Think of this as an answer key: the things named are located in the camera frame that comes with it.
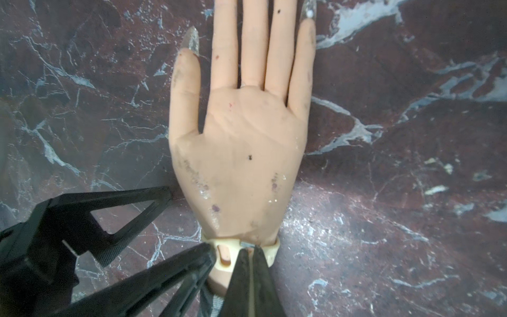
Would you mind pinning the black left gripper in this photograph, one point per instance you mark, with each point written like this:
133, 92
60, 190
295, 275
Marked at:
38, 270

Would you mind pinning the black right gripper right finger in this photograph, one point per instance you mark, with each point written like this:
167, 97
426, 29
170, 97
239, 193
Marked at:
265, 299

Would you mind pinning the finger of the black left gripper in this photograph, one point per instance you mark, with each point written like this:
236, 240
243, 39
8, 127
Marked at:
129, 297

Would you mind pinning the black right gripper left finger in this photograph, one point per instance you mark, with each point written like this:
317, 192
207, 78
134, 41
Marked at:
237, 299

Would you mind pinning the cream silicone wrist watch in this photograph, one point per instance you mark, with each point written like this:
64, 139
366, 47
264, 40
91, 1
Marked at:
234, 246

